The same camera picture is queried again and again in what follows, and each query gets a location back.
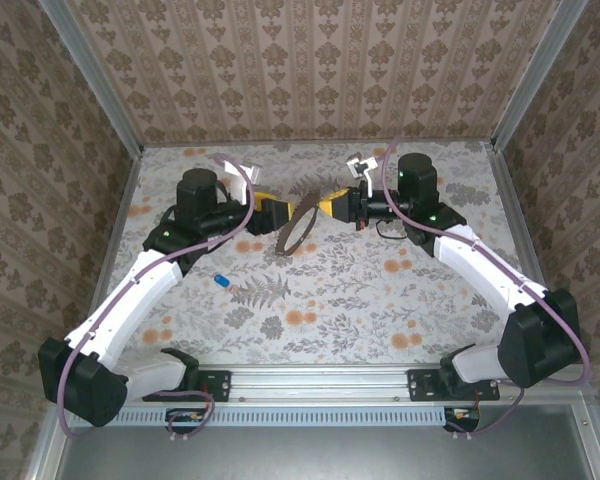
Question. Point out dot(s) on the aluminium frame bar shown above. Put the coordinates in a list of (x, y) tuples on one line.
[(597, 445), (47, 450)]

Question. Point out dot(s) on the grey metal sheet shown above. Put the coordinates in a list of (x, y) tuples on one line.
[(330, 455)]

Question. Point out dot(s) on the black controller board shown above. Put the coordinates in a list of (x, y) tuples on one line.
[(185, 420), (462, 419)]

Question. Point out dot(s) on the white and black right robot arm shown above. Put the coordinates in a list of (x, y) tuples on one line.
[(480, 260)]

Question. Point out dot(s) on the aluminium corner post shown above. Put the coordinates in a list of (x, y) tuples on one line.
[(536, 75), (95, 75)]

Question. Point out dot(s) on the small blue capsule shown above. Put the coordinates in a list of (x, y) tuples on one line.
[(221, 280)]

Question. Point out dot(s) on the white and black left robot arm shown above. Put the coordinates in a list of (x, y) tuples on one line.
[(130, 295)]

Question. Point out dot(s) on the floral patterned table cover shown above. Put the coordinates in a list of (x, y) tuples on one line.
[(355, 300)]

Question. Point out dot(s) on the thin aluminium wall rail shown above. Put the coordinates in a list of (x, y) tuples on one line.
[(180, 145)]

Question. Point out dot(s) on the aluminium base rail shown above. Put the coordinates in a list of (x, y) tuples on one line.
[(320, 382)]

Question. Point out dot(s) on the aluminium side rail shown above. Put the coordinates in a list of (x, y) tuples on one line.
[(111, 250), (520, 225)]

